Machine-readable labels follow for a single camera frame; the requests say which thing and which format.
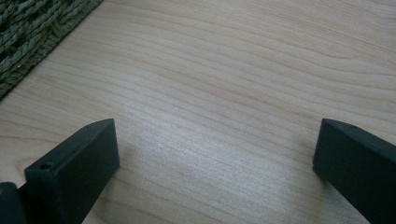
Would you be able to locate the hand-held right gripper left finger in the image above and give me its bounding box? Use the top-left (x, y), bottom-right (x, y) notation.
top-left (18, 118), bottom-right (120, 224)

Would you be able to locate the green woven rope mat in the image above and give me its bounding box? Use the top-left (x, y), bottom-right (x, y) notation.
top-left (0, 0), bottom-right (105, 101)

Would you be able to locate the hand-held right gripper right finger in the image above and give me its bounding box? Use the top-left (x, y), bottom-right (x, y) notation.
top-left (312, 118), bottom-right (396, 224)

